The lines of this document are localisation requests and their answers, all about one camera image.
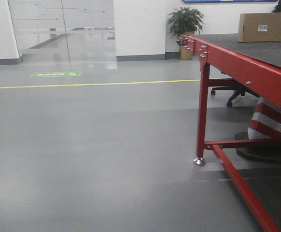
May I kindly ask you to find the red metal table frame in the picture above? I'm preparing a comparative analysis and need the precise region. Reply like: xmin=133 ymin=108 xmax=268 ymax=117
xmin=183 ymin=34 xmax=281 ymax=232

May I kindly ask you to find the green floor sign sticker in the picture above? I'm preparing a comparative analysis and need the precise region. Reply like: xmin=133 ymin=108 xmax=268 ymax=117
xmin=30 ymin=72 xmax=82 ymax=78

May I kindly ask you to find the green potted plant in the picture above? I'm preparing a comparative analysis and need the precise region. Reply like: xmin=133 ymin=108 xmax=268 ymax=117
xmin=167 ymin=7 xmax=204 ymax=60

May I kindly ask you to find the frosted glass door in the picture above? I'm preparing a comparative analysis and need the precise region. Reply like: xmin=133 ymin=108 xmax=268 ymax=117
xmin=8 ymin=0 xmax=116 ymax=63

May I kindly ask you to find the red white traffic cone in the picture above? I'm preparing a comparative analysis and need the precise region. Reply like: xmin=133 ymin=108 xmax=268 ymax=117
xmin=235 ymin=97 xmax=281 ymax=163

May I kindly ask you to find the brown cardboard package box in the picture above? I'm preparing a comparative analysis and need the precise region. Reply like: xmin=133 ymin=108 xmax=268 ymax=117
xmin=238 ymin=13 xmax=281 ymax=43

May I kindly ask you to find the black office chair base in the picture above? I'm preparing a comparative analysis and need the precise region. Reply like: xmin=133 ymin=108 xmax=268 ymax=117
xmin=210 ymin=72 xmax=260 ymax=108

